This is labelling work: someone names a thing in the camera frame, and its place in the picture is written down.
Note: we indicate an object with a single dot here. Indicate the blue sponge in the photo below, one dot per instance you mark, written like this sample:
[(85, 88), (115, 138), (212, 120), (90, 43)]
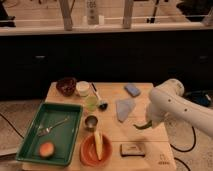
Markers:
[(132, 90)]

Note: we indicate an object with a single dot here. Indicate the metal spoon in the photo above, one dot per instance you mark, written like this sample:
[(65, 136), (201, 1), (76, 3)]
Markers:
[(47, 130)]

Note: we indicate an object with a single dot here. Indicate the black handled brush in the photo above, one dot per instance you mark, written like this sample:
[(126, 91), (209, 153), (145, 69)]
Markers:
[(102, 104)]

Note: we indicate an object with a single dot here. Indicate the yellow banana slice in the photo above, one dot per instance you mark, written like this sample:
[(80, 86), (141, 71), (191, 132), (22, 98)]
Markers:
[(99, 144)]

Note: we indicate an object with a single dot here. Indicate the white round container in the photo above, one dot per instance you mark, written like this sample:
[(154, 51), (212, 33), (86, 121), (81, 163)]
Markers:
[(82, 88)]

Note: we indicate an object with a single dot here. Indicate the small metal cup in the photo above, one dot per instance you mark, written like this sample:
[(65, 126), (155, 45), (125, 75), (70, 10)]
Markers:
[(91, 123)]

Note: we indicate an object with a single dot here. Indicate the orange bowl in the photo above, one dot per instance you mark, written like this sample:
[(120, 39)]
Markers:
[(88, 154)]

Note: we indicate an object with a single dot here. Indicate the blue object on floor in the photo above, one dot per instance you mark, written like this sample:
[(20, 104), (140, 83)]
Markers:
[(199, 97)]

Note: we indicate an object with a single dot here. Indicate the dark red bowl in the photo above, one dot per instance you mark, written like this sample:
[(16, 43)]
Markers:
[(66, 86)]

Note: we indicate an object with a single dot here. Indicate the peach fruit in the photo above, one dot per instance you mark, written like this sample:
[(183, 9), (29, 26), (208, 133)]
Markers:
[(46, 149)]

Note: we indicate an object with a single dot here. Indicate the green pepper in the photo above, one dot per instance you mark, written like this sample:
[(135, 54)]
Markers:
[(145, 126)]

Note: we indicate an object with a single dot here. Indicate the green plastic tray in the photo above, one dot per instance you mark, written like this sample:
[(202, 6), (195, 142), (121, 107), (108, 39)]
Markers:
[(63, 136)]

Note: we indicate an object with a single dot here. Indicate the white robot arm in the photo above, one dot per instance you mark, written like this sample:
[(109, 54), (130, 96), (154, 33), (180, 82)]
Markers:
[(168, 98)]

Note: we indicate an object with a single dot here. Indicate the blue cloth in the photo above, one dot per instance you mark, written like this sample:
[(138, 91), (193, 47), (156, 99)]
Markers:
[(124, 107)]

